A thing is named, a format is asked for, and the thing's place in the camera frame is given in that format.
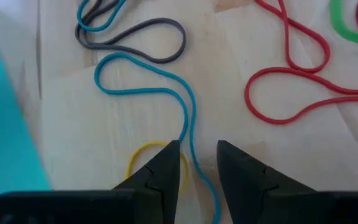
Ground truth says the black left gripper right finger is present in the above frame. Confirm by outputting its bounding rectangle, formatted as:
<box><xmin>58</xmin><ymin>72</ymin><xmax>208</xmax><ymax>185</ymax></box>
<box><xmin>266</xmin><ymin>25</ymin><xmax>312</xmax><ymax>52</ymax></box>
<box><xmin>217</xmin><ymin>139</ymin><xmax>334</xmax><ymax>224</ymax></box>

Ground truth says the wide green rubber band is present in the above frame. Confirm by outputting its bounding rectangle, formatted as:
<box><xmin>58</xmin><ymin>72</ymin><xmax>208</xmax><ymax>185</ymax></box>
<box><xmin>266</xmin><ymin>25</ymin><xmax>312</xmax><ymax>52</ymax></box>
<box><xmin>329</xmin><ymin>0</ymin><xmax>358</xmax><ymax>46</ymax></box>

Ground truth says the small yellow rubber band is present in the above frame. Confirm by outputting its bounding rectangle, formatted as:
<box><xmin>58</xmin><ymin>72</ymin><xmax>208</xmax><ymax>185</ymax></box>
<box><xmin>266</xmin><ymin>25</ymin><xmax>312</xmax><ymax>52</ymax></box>
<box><xmin>125</xmin><ymin>140</ymin><xmax>190</xmax><ymax>194</ymax></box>

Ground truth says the long teal rubber band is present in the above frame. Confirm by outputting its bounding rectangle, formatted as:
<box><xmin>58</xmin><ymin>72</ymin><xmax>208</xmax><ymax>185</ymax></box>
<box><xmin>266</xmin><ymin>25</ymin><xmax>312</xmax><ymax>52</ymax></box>
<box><xmin>93</xmin><ymin>52</ymin><xmax>222</xmax><ymax>224</ymax></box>

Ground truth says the thin grey rubber band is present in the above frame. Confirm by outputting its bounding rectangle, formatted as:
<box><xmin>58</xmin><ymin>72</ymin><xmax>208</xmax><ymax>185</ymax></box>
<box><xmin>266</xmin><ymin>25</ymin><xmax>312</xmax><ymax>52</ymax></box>
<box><xmin>74</xmin><ymin>0</ymin><xmax>187</xmax><ymax>65</ymax></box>

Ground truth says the teal translucent plastic bin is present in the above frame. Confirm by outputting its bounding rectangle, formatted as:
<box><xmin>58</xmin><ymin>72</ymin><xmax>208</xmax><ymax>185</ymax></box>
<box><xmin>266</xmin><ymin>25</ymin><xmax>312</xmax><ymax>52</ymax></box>
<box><xmin>0</xmin><ymin>9</ymin><xmax>53</xmax><ymax>208</ymax></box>

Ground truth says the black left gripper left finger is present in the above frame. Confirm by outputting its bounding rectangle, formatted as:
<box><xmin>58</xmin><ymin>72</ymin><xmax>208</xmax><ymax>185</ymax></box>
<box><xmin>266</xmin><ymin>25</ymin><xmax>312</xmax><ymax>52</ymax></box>
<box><xmin>112</xmin><ymin>139</ymin><xmax>181</xmax><ymax>224</ymax></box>

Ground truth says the long red rubber band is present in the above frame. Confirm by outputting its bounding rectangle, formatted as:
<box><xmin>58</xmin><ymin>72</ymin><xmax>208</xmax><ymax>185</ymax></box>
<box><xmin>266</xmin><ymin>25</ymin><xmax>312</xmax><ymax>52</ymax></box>
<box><xmin>244</xmin><ymin>0</ymin><xmax>358</xmax><ymax>125</ymax></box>

